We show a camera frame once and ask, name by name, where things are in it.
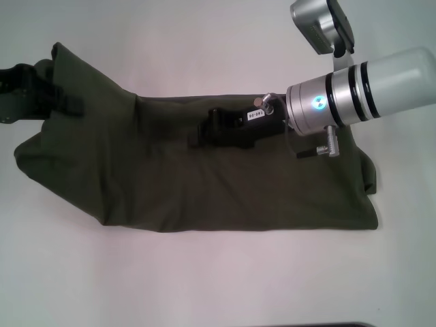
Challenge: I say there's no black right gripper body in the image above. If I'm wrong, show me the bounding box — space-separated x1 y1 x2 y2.
208 102 286 137

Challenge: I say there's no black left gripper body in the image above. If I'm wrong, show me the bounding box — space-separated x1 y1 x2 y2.
0 63 55 126

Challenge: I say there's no dark green t-shirt pink print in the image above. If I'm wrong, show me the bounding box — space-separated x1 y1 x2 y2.
13 41 378 236

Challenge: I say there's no right gripper cable with plug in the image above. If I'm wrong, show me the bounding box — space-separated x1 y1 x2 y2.
253 92 342 160

